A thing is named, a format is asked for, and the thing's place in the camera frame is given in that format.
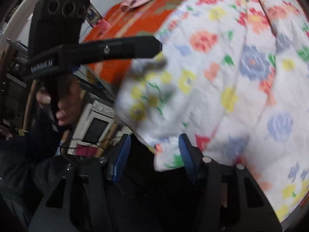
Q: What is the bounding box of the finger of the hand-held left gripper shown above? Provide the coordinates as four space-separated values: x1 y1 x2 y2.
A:
57 35 163 66

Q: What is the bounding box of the person's left hand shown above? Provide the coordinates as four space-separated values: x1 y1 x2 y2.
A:
36 77 84 126

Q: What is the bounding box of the orange patterned blanket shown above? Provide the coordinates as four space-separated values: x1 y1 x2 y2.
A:
81 0 214 88

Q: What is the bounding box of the white appliance with window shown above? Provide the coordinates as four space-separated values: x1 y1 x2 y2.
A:
72 99 117 148

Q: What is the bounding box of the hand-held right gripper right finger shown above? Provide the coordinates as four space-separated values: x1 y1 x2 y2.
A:
178 133 283 232

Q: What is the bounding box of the white floral garment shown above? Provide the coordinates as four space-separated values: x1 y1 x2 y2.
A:
115 0 309 223

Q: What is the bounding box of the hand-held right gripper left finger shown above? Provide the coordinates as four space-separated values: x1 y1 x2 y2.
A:
28 133 132 232

